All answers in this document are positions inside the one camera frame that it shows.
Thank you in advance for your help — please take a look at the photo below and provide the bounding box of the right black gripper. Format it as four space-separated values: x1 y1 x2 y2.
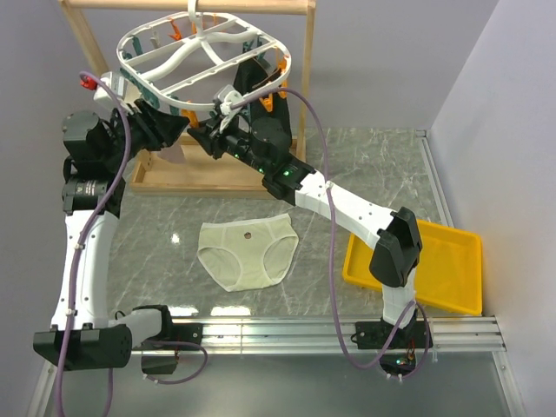
187 116 270 177

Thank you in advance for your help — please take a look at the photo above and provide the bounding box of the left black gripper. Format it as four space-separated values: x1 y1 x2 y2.
102 98 190 170

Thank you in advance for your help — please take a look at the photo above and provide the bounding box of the orange front clip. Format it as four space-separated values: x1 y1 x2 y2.
181 109 200 129

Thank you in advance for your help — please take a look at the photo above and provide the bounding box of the orange clip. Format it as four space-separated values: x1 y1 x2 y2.
259 83 288 113
181 109 200 129

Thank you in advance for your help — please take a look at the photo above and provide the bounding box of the white round clip hanger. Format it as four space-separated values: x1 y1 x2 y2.
116 10 292 115

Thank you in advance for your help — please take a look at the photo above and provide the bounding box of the pale green white underwear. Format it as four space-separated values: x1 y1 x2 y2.
196 214 299 293

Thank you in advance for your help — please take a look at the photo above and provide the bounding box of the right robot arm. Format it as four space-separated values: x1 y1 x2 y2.
187 117 423 348

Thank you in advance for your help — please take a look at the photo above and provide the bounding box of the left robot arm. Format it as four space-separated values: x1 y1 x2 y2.
33 99 189 371

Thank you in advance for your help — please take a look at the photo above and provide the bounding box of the beige pink underwear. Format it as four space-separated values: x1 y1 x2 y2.
123 81 186 164

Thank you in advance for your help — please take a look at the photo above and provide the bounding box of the orange right clip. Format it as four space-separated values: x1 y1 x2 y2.
259 83 288 113

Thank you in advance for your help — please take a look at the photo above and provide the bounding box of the black striped underwear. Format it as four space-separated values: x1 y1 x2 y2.
233 58 292 147

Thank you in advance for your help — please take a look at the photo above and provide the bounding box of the yellow plastic tray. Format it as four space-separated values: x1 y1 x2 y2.
342 214 482 324

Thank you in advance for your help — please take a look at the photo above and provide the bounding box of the wooden hanger rack frame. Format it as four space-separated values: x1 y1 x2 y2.
61 1 315 198

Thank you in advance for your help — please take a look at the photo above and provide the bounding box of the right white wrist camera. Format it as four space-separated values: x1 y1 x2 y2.
215 84 243 133

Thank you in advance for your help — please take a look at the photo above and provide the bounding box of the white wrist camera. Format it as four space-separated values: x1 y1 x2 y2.
215 84 243 133
80 71 141 112

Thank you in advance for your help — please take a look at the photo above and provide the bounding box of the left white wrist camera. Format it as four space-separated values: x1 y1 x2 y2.
80 71 141 112

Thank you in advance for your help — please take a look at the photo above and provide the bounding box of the aluminium mounting rail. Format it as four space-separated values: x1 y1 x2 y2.
129 314 507 355

